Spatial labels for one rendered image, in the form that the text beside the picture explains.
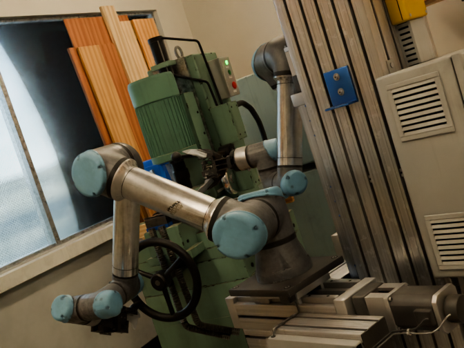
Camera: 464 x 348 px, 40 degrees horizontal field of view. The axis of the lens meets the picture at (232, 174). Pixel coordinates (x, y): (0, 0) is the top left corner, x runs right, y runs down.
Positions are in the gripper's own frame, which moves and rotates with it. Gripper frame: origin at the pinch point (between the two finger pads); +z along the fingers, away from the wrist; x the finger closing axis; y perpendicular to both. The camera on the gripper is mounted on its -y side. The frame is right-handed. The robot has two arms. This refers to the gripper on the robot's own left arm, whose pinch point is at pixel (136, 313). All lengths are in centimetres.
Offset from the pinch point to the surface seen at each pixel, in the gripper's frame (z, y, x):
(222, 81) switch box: 25, -91, 22
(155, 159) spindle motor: 5, -56, 4
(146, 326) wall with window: 152, -22, -110
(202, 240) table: 13.6, -24.5, 17.6
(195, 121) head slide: 17, -72, 14
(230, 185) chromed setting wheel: 28, -48, 21
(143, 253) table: 13.5, -23.9, -7.3
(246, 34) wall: 193, -233, -49
